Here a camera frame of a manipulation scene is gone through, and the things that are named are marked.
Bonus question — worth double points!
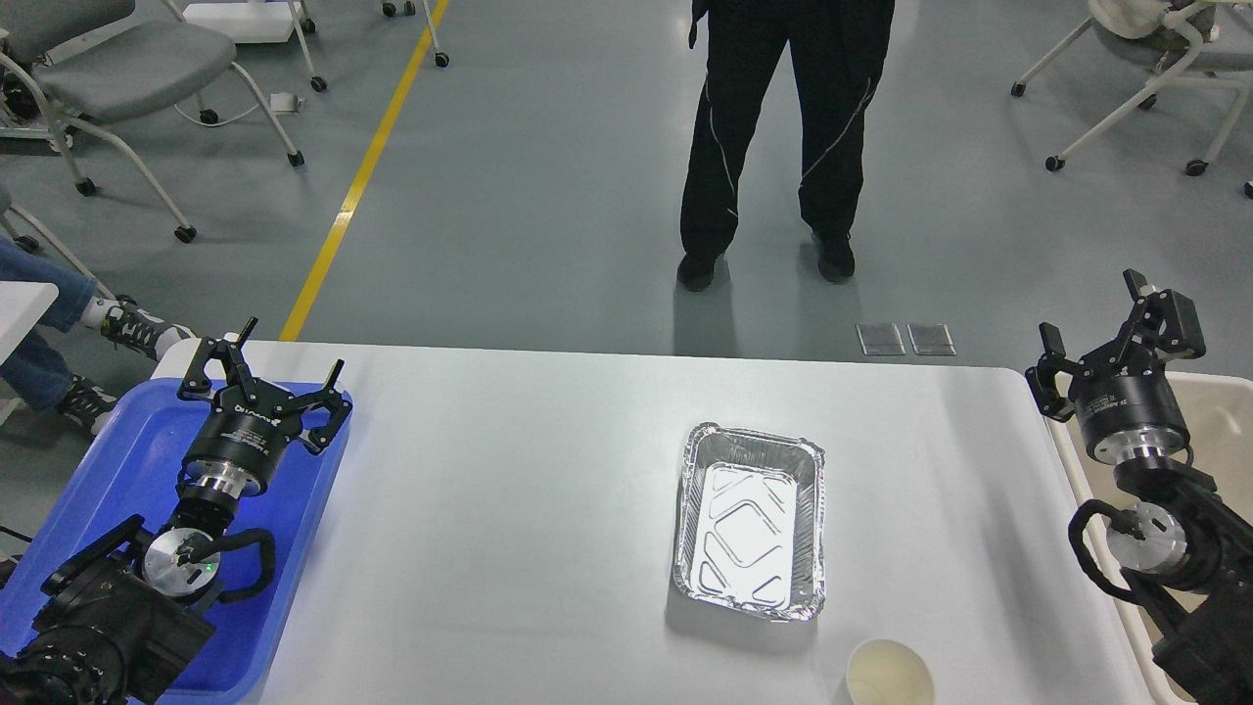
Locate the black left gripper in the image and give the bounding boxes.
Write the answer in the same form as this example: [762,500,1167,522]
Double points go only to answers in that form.
[175,316,353,498]

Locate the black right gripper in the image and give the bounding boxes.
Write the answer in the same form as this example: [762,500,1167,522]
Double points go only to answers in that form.
[1025,269,1207,467]

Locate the white paper cup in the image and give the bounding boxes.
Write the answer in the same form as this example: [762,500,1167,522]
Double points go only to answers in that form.
[845,637,936,704]

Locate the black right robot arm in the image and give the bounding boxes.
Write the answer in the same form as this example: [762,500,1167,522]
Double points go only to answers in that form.
[1024,269,1252,704]

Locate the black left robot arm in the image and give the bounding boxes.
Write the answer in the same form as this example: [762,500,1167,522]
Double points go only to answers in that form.
[3,321,353,704]

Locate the beige plastic bin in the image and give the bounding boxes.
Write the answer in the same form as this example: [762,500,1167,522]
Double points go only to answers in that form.
[1045,373,1252,704]

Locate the blue plastic tray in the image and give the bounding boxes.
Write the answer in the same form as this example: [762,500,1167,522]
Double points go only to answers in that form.
[1,378,348,704]

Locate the right floor outlet cover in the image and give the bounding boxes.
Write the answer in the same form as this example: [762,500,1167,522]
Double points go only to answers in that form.
[905,322,957,356]

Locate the floor outlet cover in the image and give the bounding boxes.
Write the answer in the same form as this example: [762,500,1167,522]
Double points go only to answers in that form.
[905,322,957,356]
[856,322,905,356]

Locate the seated person in jeans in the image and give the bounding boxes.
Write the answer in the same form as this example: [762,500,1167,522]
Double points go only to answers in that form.
[0,235,197,437]

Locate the left floor outlet cover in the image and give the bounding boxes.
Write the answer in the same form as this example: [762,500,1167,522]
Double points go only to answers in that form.
[856,322,905,356]

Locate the white side table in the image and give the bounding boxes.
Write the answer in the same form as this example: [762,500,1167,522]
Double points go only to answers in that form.
[1,280,58,364]

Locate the white power adapter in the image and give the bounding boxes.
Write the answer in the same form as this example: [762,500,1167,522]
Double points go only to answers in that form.
[268,93,302,115]

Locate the white chair right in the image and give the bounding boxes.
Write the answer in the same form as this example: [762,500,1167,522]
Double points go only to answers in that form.
[1010,1,1252,177]

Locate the white rolling cart base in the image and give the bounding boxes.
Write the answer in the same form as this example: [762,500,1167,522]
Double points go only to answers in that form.
[182,1,330,93]

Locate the grey chair left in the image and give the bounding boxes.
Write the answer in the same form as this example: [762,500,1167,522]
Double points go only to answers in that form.
[1,1,304,244]

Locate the aluminium foil tray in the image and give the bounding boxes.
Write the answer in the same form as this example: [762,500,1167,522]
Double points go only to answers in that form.
[672,421,826,622]

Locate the standing person in black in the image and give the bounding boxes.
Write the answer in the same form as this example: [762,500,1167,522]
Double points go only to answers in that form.
[677,0,896,293]

